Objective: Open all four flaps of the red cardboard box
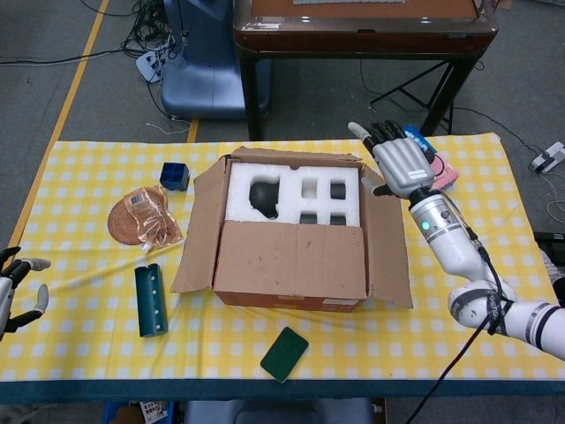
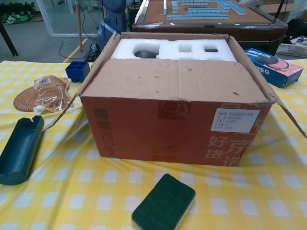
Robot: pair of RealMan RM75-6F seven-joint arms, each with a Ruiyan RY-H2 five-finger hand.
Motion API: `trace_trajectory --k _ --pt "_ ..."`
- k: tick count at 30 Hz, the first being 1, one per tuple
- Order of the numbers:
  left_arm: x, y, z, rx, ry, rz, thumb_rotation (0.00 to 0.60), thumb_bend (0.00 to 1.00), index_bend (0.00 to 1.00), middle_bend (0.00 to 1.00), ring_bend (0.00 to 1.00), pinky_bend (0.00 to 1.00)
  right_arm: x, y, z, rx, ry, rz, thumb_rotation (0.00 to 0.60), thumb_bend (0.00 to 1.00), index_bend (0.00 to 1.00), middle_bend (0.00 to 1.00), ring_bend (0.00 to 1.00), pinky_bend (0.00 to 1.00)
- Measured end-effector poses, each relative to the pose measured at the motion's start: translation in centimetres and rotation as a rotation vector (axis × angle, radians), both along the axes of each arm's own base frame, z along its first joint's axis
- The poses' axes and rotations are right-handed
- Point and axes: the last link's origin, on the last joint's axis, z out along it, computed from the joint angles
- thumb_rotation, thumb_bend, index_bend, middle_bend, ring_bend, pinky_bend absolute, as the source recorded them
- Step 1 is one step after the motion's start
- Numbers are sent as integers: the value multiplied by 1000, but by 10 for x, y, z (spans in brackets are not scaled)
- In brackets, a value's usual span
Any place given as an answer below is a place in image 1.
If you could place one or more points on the white foam insert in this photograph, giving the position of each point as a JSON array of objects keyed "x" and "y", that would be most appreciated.
[{"x": 291, "y": 194}]

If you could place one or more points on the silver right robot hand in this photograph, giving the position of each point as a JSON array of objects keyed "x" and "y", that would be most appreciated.
[{"x": 404, "y": 163}]

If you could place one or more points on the brown mahjong table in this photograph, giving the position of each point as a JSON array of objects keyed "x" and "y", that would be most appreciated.
[{"x": 353, "y": 40}]

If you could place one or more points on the yellow white checkered tablecloth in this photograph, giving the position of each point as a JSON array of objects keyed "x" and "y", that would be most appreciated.
[{"x": 88, "y": 309}]

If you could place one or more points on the white floor device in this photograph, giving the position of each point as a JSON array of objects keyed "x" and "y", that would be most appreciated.
[{"x": 547, "y": 156}]

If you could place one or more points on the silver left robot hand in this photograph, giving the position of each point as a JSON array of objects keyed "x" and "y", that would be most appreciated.
[{"x": 4, "y": 300}]

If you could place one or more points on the dark teal under cloth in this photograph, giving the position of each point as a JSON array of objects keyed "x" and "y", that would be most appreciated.
[{"x": 265, "y": 391}]

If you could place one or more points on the large red cardboard box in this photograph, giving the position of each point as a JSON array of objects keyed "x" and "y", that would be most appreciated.
[{"x": 287, "y": 265}]

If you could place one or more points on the blue four-cell plastic block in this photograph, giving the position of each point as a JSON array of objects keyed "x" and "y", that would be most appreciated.
[{"x": 173, "y": 174}]

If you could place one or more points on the round woven rattan coaster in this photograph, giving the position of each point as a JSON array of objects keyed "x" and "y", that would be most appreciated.
[{"x": 121, "y": 225}]

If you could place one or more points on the blue padded stool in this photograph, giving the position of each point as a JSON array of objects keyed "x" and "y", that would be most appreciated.
[{"x": 265, "y": 413}]

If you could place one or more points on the dark teal plastic tray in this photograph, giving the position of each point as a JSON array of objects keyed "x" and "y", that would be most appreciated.
[{"x": 150, "y": 305}]

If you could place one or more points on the blue Oreo cookie box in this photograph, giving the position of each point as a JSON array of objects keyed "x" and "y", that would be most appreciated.
[{"x": 446, "y": 174}]

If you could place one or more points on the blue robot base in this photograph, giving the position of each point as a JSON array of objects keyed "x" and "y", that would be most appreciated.
[{"x": 207, "y": 79}]

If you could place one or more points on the clear plastic snack bag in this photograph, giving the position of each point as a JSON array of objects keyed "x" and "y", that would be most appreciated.
[{"x": 152, "y": 216}]

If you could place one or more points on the black rounded object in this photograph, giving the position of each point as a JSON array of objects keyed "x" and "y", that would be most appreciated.
[{"x": 260, "y": 194}]

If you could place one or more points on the green yellow sponge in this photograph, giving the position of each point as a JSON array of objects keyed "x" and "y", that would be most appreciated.
[{"x": 284, "y": 353}]

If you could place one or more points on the white power strip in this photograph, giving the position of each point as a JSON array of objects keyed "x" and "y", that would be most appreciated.
[{"x": 152, "y": 66}]

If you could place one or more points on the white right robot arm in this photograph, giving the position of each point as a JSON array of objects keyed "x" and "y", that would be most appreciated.
[{"x": 454, "y": 247}]

